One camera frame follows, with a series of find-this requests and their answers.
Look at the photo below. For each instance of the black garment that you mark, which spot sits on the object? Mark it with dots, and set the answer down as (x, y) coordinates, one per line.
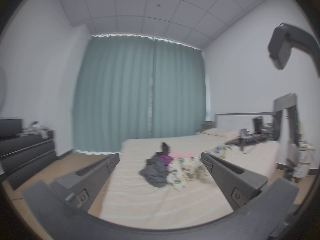
(165, 147)

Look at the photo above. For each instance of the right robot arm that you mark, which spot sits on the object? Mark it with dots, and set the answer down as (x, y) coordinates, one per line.
(293, 126)

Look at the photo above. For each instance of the grey crumpled cloth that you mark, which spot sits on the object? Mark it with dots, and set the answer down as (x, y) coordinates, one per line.
(37, 130)

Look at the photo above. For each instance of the dark grey garment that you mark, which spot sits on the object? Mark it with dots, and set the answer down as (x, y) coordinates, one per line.
(156, 171)

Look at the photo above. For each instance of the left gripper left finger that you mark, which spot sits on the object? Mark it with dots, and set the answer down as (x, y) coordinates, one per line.
(85, 181)

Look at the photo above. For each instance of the white wooden bedside table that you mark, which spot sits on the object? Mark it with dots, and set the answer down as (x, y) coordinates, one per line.
(303, 167)

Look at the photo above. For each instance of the black chest of drawers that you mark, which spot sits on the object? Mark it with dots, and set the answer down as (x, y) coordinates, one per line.
(27, 154)

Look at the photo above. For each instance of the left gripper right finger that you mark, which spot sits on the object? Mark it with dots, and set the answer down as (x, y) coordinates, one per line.
(232, 184)

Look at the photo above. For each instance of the pale pink pillow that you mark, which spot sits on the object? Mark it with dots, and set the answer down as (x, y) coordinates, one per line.
(220, 132)

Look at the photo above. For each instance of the white printed pyjama top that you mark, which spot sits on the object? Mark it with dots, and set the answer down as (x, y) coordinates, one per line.
(178, 174)

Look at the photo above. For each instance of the bed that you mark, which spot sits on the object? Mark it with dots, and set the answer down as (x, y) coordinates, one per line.
(140, 196)

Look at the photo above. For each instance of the grey bedside table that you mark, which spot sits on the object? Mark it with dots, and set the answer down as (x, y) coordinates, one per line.
(207, 125)

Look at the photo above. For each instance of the pink garment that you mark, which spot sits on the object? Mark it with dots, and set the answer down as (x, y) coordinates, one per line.
(180, 154)

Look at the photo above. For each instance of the purple garment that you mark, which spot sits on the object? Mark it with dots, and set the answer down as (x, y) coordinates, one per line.
(165, 159)

